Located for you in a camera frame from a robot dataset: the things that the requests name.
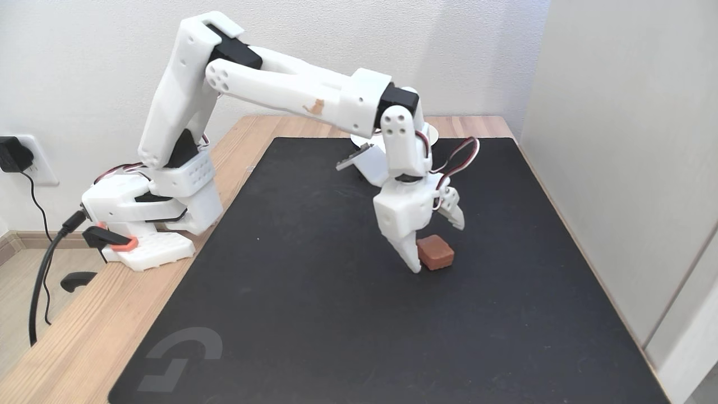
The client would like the brown block toy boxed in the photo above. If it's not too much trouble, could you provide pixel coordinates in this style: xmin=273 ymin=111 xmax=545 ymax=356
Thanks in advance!
xmin=416 ymin=235 xmax=455 ymax=272

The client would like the white navy paper bowl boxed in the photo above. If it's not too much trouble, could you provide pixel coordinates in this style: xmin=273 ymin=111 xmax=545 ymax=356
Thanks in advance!
xmin=350 ymin=122 xmax=440 ymax=148

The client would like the black desk mat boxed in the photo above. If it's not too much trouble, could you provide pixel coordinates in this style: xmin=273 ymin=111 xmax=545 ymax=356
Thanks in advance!
xmin=108 ymin=137 xmax=671 ymax=404

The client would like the white cabinet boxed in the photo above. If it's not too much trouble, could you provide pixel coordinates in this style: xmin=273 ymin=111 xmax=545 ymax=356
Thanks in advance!
xmin=518 ymin=0 xmax=718 ymax=404

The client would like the black orange table clamp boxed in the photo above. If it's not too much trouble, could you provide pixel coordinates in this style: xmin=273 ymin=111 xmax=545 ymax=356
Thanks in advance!
xmin=61 ymin=223 xmax=139 ymax=293

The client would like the black power adapter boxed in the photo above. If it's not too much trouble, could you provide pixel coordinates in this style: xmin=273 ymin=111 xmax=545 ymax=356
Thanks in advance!
xmin=0 ymin=136 xmax=34 ymax=173

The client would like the red white black servo cable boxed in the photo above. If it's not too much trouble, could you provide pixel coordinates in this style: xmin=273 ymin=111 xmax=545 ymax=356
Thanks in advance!
xmin=415 ymin=129 xmax=481 ymax=211

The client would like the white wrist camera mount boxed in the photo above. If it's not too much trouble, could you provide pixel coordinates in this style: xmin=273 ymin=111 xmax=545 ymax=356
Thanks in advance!
xmin=335 ymin=143 xmax=390 ymax=187

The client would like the thin black adapter cable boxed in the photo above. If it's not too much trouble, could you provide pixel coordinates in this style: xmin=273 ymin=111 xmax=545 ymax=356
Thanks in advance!
xmin=20 ymin=170 xmax=54 ymax=326

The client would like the thick black cable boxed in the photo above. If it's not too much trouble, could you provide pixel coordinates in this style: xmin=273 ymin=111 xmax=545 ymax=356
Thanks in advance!
xmin=29 ymin=210 xmax=88 ymax=346

